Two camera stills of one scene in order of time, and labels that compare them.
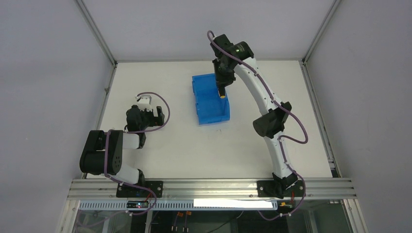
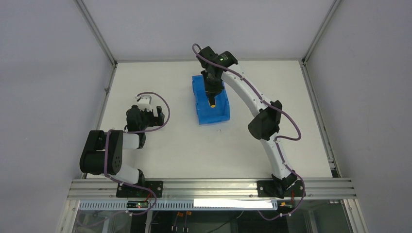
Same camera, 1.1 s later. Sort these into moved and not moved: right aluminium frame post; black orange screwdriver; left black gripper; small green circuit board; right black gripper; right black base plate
Moved: right black gripper; black orange screwdriver
Not moved: right black base plate; left black gripper; small green circuit board; right aluminium frame post
